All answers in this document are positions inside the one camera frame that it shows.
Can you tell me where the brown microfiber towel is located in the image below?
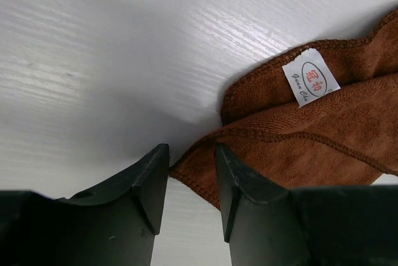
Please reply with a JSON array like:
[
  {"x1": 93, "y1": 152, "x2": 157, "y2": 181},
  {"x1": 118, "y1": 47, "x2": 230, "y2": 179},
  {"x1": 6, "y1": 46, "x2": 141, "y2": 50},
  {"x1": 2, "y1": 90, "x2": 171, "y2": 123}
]
[{"x1": 170, "y1": 11, "x2": 397, "y2": 207}]

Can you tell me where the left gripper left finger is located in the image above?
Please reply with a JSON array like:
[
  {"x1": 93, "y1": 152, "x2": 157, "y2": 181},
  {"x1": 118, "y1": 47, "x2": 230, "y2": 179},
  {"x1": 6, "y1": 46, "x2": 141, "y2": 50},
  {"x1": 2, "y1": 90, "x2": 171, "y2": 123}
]
[{"x1": 1, "y1": 144, "x2": 170, "y2": 265}]

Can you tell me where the white towel label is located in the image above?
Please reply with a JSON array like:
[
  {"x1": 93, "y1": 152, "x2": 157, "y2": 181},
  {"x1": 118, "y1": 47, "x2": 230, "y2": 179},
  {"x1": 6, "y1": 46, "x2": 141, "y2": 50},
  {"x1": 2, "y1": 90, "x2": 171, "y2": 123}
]
[{"x1": 282, "y1": 48, "x2": 341, "y2": 108}]

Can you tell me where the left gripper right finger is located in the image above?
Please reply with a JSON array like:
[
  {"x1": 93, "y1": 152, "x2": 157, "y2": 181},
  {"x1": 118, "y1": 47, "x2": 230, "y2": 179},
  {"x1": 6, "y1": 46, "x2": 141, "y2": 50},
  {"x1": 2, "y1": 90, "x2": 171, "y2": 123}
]
[{"x1": 215, "y1": 144, "x2": 397, "y2": 265}]

